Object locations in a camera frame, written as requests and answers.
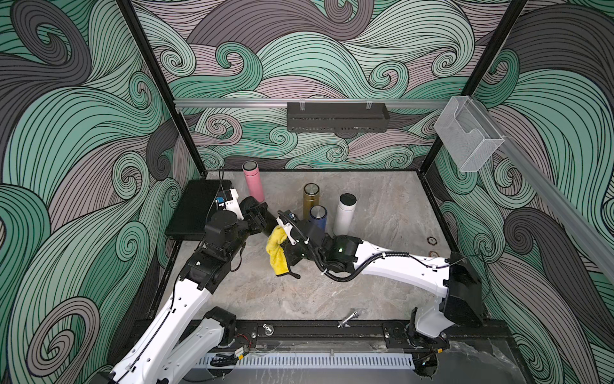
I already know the clear acrylic wall holder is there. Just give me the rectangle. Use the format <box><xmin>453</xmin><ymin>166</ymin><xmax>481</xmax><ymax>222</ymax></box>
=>
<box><xmin>434</xmin><ymin>96</ymin><xmax>505</xmax><ymax>173</ymax></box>

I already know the silver bolt on rail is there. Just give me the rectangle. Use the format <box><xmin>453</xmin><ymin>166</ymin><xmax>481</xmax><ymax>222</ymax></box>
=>
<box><xmin>337</xmin><ymin>310</ymin><xmax>359</xmax><ymax>328</ymax></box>

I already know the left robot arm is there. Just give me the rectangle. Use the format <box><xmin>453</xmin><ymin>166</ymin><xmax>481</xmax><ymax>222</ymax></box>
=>
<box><xmin>93</xmin><ymin>197</ymin><xmax>276</xmax><ymax>383</ymax></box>

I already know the black wall shelf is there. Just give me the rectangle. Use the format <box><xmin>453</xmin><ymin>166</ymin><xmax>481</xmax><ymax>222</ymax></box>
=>
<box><xmin>286</xmin><ymin>102</ymin><xmax>390</xmax><ymax>134</ymax></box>

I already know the pink thermos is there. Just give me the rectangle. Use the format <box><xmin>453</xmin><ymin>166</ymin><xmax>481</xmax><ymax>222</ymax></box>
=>
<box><xmin>242</xmin><ymin>160</ymin><xmax>265</xmax><ymax>203</ymax></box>

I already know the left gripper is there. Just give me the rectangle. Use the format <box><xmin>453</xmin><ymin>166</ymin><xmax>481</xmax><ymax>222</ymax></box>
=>
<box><xmin>221</xmin><ymin>202</ymin><xmax>265</xmax><ymax>264</ymax></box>

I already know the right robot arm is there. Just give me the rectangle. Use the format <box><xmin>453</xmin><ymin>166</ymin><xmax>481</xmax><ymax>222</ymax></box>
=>
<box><xmin>278</xmin><ymin>211</ymin><xmax>484</xmax><ymax>339</ymax></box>

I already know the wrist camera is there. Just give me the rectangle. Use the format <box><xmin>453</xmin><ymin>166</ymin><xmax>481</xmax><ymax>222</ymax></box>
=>
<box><xmin>214</xmin><ymin>188</ymin><xmax>244</xmax><ymax>220</ymax></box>
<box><xmin>277</xmin><ymin>211</ymin><xmax>308</xmax><ymax>246</ymax></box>

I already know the yellow grey cleaning cloth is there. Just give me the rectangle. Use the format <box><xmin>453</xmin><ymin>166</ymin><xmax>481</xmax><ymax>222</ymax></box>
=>
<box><xmin>265</xmin><ymin>226</ymin><xmax>301</xmax><ymax>279</ymax></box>

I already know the white slotted cable duct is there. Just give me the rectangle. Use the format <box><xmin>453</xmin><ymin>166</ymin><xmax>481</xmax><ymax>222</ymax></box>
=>
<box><xmin>191</xmin><ymin>352</ymin><xmax>417</xmax><ymax>371</ymax></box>

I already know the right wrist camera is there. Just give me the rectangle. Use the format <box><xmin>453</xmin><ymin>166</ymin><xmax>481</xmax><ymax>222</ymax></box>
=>
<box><xmin>277</xmin><ymin>211</ymin><xmax>308</xmax><ymax>246</ymax></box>

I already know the white thermos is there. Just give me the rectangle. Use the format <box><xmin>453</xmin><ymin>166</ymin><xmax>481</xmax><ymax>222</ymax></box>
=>
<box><xmin>334</xmin><ymin>193</ymin><xmax>358</xmax><ymax>235</ymax></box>

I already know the gold thermos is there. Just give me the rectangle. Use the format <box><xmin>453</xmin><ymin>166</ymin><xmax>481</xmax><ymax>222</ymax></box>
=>
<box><xmin>303</xmin><ymin>182</ymin><xmax>321</xmax><ymax>220</ymax></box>

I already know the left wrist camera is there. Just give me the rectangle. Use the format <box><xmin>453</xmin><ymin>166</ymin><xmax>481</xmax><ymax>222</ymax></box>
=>
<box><xmin>214</xmin><ymin>188</ymin><xmax>244</xmax><ymax>220</ymax></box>

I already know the blue thermos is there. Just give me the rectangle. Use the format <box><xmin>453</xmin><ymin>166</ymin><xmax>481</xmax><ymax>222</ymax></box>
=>
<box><xmin>309</xmin><ymin>205</ymin><xmax>328</xmax><ymax>231</ymax></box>

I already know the silver knob on rail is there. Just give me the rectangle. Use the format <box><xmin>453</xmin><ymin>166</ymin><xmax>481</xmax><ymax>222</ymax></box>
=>
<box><xmin>262</xmin><ymin>324</ymin><xmax>274</xmax><ymax>336</ymax></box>

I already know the black hard case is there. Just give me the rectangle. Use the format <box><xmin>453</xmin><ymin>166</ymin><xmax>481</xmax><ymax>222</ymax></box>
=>
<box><xmin>165</xmin><ymin>179</ymin><xmax>233</xmax><ymax>243</ymax></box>

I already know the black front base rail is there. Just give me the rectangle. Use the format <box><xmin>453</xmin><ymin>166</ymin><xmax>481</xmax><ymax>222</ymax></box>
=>
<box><xmin>236</xmin><ymin>320</ymin><xmax>511</xmax><ymax>343</ymax></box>

